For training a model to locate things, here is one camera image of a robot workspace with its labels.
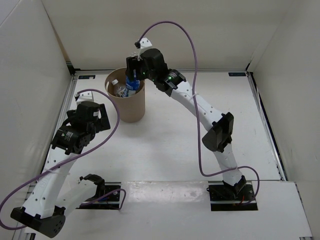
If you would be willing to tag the blue label plastic bottle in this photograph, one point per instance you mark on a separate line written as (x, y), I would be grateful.
(132, 85)

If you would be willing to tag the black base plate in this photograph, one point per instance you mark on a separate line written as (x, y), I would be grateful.
(110, 202)
(223, 200)

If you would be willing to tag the clear white-label plastic bottle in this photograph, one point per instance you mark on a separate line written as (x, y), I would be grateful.
(119, 89)

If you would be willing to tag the blue corner label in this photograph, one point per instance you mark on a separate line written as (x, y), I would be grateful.
(237, 74)
(86, 77)

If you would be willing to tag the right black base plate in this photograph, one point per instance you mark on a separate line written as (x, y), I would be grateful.
(223, 200)

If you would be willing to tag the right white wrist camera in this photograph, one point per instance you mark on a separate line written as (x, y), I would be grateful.
(142, 45)

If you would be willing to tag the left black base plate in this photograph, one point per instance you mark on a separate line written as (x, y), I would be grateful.
(110, 202)

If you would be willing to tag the brown cylindrical bin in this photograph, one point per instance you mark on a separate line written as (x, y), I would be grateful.
(132, 108)

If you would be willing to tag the right blue corner label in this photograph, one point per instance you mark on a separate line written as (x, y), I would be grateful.
(237, 74)

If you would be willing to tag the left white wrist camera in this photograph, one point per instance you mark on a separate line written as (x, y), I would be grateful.
(86, 96)

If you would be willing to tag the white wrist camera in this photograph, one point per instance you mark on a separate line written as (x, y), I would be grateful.
(142, 45)
(86, 96)

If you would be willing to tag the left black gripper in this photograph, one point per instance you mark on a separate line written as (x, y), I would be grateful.
(102, 123)

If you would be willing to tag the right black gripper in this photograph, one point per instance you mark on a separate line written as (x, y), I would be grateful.
(133, 63)

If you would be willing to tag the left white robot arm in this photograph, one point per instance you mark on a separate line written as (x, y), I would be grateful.
(44, 211)

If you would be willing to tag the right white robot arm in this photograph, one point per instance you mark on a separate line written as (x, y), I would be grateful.
(219, 126)

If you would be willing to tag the left blue corner label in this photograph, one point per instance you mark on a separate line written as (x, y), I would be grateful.
(86, 77)

